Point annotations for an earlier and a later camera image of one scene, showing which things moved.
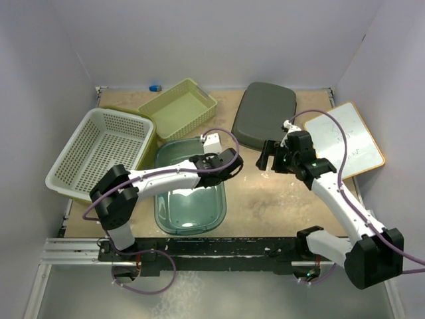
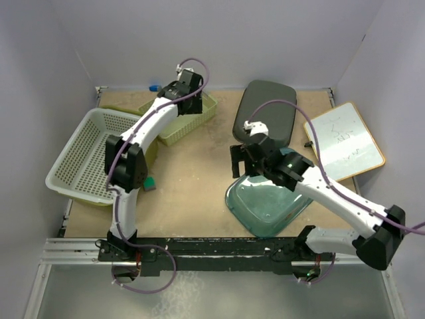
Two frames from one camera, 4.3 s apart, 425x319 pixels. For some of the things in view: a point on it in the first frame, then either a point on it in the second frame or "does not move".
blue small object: (155, 88) does not move
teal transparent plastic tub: (194, 211) to (265, 208)
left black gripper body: (222, 178) to (195, 107)
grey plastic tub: (261, 113) does not move
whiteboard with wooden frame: (363, 153) does not move
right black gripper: (269, 149) to (238, 154)
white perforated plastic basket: (103, 138) does not move
